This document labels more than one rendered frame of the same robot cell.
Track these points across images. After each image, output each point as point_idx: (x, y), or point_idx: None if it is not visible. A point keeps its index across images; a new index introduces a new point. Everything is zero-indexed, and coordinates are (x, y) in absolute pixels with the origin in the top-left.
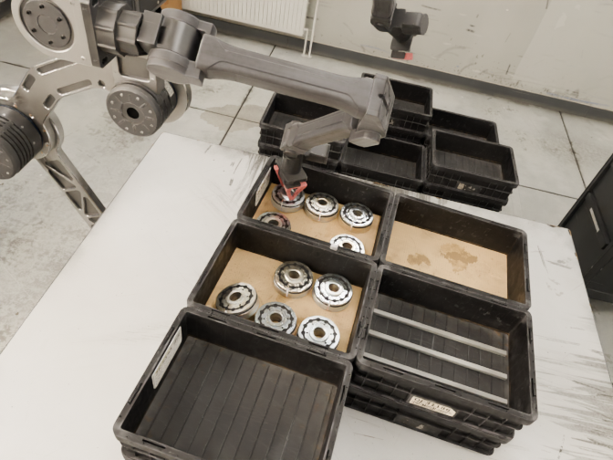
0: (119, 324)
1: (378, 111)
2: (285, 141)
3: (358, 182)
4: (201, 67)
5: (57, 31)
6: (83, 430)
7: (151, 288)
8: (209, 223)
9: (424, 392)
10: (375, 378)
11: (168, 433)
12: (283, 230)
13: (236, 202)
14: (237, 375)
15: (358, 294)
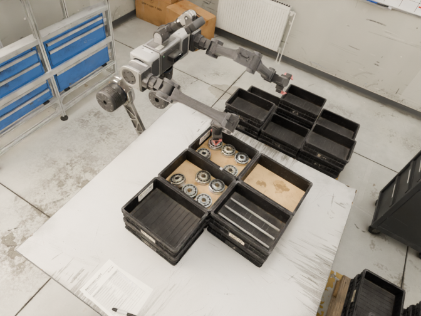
0: (135, 177)
1: (225, 125)
2: (212, 121)
3: (245, 143)
4: (171, 98)
5: (131, 79)
6: (114, 210)
7: (151, 167)
8: (182, 146)
9: (233, 232)
10: (217, 221)
11: (139, 217)
12: (203, 157)
13: None
14: (168, 206)
15: None
